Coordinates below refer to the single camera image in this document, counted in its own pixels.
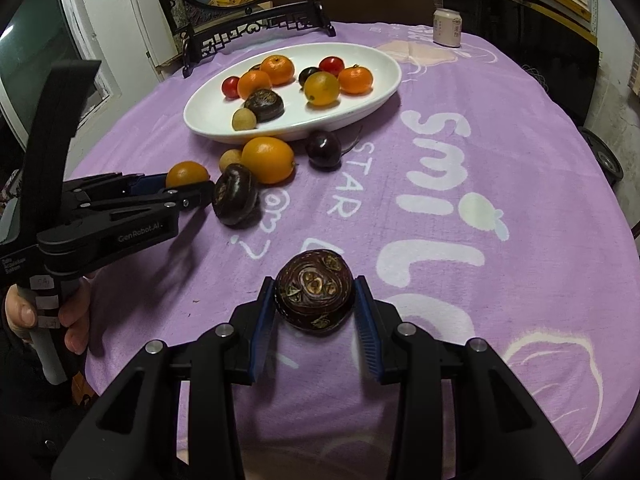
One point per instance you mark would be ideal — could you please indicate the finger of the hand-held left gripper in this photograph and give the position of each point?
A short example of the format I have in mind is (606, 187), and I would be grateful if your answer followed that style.
(147, 183)
(192, 197)

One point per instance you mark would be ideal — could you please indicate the yellowish orange mandarin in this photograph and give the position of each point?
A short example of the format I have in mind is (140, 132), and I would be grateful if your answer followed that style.
(321, 88)

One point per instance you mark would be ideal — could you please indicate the brown board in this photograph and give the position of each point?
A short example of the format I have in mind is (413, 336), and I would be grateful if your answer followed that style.
(375, 2)

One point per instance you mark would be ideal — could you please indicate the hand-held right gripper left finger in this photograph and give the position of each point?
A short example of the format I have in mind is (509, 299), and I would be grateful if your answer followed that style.
(262, 330)

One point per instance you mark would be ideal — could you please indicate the white oval plate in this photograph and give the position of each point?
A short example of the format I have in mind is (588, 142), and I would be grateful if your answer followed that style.
(350, 105)

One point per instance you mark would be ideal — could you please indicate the pale beverage can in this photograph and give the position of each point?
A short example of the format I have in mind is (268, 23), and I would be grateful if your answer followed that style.
(446, 28)

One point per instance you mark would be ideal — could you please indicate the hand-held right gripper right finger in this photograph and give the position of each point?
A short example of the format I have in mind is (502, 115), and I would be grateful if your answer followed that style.
(367, 335)

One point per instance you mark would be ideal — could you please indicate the purple printed blanket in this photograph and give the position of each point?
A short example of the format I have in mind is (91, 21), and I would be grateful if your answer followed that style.
(525, 135)

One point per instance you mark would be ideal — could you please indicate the tan longan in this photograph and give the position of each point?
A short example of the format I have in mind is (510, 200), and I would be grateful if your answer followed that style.
(244, 120)
(230, 159)

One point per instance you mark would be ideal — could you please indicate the black glossy panel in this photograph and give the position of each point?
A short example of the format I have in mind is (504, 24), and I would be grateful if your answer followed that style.
(525, 25)

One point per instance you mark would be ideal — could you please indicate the round black metal stand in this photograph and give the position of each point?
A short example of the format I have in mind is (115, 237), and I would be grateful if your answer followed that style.
(607, 160)

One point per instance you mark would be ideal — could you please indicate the dark purple cherry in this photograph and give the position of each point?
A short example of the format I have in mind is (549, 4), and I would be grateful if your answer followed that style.
(308, 76)
(324, 149)

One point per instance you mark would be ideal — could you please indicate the person's left forearm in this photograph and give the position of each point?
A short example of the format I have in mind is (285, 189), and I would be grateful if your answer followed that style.
(25, 410)

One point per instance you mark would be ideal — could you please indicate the red cherry tomato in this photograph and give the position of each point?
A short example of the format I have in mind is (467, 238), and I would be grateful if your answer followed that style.
(231, 86)
(331, 65)

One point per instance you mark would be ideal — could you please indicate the window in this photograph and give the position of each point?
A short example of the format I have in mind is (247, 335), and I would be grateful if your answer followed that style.
(35, 45)

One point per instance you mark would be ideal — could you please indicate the person's left hand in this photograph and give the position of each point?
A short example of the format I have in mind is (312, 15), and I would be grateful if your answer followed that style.
(77, 320)

